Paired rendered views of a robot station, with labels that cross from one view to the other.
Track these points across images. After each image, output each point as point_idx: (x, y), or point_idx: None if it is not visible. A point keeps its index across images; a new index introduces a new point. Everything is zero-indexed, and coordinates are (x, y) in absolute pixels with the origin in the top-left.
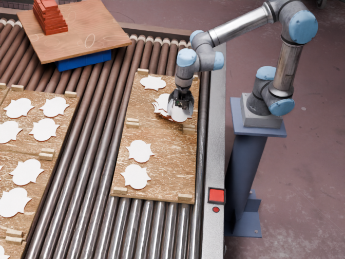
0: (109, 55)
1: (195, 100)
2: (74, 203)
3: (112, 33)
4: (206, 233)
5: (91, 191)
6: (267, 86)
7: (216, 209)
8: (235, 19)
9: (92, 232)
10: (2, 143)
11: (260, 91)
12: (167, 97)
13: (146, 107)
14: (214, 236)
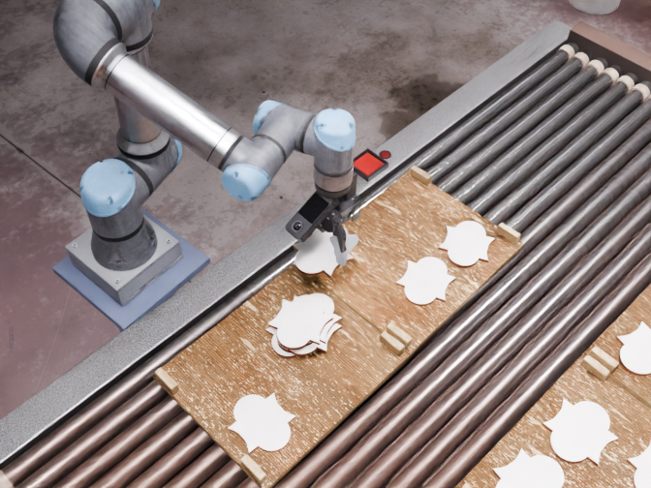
0: None
1: (222, 326)
2: (586, 265)
3: None
4: (426, 138)
5: (548, 269)
6: (144, 168)
7: (385, 154)
8: (175, 103)
9: (579, 214)
10: None
11: (148, 194)
12: (292, 332)
13: (333, 368)
14: (418, 131)
